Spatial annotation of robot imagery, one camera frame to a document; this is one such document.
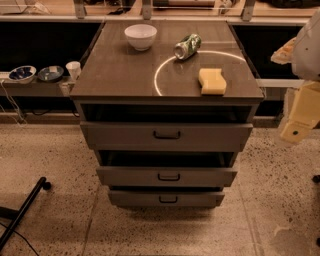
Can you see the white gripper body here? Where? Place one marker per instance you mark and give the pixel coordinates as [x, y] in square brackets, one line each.
[308, 55]

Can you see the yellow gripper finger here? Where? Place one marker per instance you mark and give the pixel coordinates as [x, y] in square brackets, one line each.
[284, 54]
[294, 132]

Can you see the grey drawer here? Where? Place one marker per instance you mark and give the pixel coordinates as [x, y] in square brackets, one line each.
[194, 137]
[170, 199]
[166, 176]

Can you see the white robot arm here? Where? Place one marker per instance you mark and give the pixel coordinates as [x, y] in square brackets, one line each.
[303, 53]

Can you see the grey drawer cabinet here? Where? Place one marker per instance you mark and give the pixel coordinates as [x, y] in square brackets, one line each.
[121, 84]

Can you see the grey bottom drawer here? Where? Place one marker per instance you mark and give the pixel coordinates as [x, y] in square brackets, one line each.
[170, 199]

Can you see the grey top drawer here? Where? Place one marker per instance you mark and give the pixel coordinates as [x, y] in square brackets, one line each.
[194, 137]

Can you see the yellow sponge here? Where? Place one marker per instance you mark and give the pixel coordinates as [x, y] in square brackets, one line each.
[212, 82]

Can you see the crushed green soda can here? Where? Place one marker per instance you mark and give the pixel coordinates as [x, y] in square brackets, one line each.
[187, 47]

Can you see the white ceramic bowl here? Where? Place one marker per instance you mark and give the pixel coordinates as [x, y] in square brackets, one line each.
[141, 36]

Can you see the white paper cup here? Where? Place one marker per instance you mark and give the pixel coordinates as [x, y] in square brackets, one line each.
[74, 69]

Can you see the dark green bowl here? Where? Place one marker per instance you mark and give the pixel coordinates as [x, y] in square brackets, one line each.
[51, 74]

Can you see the blue patterned bowl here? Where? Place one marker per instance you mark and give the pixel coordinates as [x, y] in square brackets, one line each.
[22, 74]

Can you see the low side shelf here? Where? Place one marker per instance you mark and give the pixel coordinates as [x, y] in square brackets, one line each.
[37, 88]

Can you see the black chair leg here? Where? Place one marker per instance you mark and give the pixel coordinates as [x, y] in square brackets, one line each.
[15, 216]

